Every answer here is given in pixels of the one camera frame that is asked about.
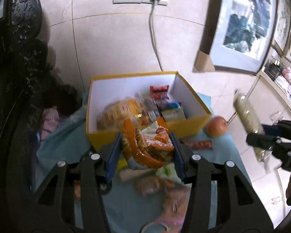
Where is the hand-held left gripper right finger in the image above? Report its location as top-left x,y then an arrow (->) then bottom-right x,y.
170,133 -> 274,233

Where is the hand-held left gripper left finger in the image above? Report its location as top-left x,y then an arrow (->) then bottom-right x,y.
30,132 -> 123,233

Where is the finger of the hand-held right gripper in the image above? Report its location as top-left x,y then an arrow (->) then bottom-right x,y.
261,123 -> 282,136
246,133 -> 282,152

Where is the orange snack bag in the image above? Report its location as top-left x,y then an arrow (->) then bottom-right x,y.
121,118 -> 175,168

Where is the yellow cardboard box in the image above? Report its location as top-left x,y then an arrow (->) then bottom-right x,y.
86,71 -> 212,151

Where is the blue snack packet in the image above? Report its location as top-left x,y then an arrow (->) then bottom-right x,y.
158,101 -> 181,112

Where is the yellow snack bar packet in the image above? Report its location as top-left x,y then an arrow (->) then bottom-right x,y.
118,158 -> 130,170

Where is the green and white snack packet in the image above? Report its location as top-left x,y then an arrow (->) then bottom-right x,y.
156,163 -> 185,183

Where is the red-brown snack bar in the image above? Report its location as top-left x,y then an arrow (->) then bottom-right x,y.
184,140 -> 213,150

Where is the brown biscuit packet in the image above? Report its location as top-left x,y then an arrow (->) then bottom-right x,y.
133,176 -> 182,196
161,189 -> 191,220

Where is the pale green snack packet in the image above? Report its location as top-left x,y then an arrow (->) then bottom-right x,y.
161,108 -> 187,123

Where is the light blue cloth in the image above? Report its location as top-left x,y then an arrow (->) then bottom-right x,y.
36,91 -> 253,233

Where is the sliced bread bag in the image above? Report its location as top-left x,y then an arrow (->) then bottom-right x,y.
96,97 -> 145,130

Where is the red apple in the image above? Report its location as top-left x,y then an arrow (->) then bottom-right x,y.
206,116 -> 230,138

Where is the clear wrapped snack packet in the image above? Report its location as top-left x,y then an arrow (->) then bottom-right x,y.
134,92 -> 158,117

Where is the red snack packet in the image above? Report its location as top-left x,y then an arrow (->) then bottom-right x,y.
150,85 -> 170,100

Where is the pink cloth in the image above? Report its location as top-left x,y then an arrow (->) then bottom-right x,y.
40,108 -> 61,139

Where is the pink tape roll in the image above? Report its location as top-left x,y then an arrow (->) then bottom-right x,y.
141,216 -> 185,233

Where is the cardboard corner protector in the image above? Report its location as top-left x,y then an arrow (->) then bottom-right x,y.
193,50 -> 216,73

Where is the narrow framed painting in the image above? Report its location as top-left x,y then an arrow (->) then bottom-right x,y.
270,0 -> 291,57

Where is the large framed ink painting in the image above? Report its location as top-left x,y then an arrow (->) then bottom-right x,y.
201,0 -> 280,76

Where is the dark carved wooden furniture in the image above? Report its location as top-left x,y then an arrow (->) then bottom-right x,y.
0,0 -> 83,199

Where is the grey power cable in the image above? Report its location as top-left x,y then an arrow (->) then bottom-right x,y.
148,1 -> 164,72

